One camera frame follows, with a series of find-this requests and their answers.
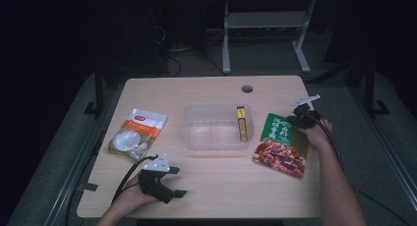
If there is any person's left hand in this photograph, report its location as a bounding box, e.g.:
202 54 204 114
114 175 158 214

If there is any left hand-held gripper black cable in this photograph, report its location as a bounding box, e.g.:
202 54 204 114
111 155 159 204

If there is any hand-held gripper black cable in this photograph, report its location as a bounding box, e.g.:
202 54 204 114
111 155 159 204
306 111 345 173

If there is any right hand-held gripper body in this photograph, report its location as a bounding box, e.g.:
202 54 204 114
291 94 323 129

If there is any small gold and red box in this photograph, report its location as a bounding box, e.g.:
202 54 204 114
236 105 249 142

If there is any grey metal rail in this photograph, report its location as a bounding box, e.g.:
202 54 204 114
347 87 417 200
42 131 109 226

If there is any black tape strip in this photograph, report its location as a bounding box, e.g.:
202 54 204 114
77 182 99 193

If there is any person's right hand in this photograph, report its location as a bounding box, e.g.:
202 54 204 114
299 119 333 148

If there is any right hand-held gripper black cable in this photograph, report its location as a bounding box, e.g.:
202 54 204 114
306 111 345 173

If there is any tangle of black floor cables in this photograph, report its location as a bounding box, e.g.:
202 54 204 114
153 23 227 78

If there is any green and red seasoning packet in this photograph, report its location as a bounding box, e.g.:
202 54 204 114
252 112 311 180

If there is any clear plastic container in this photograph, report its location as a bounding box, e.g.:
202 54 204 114
181 103 255 151

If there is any black metal stand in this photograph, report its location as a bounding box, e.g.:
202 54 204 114
83 62 106 119
363 58 391 119

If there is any white metal table frame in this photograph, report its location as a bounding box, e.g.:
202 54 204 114
221 0 318 75

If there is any thin black floor cable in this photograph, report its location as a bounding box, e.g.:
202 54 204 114
355 188 406 226

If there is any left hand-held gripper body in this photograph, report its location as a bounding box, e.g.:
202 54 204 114
139 153 175 204

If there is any white and orange packet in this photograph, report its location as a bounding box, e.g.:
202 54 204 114
107 108 168 162

